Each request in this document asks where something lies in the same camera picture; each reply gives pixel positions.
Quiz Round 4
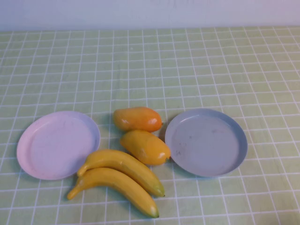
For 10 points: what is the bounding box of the yellow plastic banana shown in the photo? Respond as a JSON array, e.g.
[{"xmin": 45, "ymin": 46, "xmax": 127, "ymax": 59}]
[
  {"xmin": 67, "ymin": 167, "xmax": 160, "ymax": 219},
  {"xmin": 77, "ymin": 149, "xmax": 166, "ymax": 197}
]

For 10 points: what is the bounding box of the pink round plate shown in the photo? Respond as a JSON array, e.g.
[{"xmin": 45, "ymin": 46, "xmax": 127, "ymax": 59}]
[{"xmin": 16, "ymin": 111, "xmax": 101, "ymax": 181}]

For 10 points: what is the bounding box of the green checkered tablecloth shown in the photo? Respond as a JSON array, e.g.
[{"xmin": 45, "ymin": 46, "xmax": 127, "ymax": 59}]
[{"xmin": 0, "ymin": 26, "xmax": 300, "ymax": 225}]

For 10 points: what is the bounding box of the orange-tinted plastic mango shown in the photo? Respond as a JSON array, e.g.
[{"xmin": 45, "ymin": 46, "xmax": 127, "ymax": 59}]
[{"xmin": 112, "ymin": 106, "xmax": 163, "ymax": 133}]

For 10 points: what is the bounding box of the blue-grey round plate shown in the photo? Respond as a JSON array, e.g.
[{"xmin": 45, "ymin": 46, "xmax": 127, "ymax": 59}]
[{"xmin": 165, "ymin": 108, "xmax": 248, "ymax": 178}]

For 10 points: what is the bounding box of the yellow plastic mango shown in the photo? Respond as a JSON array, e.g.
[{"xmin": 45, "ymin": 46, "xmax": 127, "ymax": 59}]
[{"xmin": 120, "ymin": 130, "xmax": 172, "ymax": 166}]

